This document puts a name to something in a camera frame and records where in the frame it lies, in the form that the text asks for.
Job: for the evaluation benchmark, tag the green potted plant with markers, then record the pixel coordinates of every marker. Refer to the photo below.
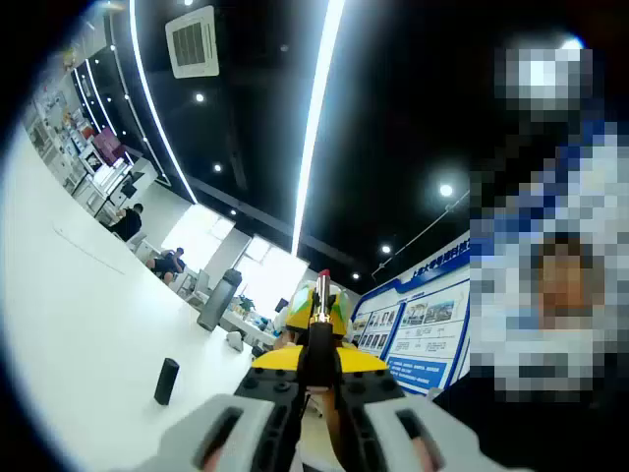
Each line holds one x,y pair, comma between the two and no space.
246,305

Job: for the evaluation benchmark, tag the person's dark clothing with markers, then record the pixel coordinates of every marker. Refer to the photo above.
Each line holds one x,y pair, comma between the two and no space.
516,428

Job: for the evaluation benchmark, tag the straight ceiling light strip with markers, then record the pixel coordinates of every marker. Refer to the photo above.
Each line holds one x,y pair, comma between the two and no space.
314,123

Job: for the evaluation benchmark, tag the ceiling air conditioner unit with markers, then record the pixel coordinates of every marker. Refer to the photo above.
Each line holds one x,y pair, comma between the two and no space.
192,41

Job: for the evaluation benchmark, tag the blue wall notice board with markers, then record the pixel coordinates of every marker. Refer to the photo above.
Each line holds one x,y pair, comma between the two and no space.
422,319

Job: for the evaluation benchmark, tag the gold and black lipstick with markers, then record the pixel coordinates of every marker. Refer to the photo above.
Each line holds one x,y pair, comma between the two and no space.
319,354

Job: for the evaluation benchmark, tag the curved ceiling light strip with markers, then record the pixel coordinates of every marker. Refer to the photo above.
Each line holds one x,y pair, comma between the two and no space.
149,96

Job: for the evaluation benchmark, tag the person's left hand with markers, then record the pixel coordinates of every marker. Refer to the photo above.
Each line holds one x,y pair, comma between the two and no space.
334,423

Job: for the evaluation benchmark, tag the purple wall poster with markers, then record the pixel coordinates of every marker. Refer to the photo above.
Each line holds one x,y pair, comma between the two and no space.
108,146

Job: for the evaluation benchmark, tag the grey water bottle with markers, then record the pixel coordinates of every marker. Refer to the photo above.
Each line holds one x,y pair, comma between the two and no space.
218,300

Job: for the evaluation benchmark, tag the black lipstick cap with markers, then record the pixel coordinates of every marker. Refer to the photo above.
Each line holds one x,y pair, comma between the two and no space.
166,381

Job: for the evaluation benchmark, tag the white chair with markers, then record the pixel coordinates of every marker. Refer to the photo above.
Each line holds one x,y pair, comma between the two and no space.
137,243

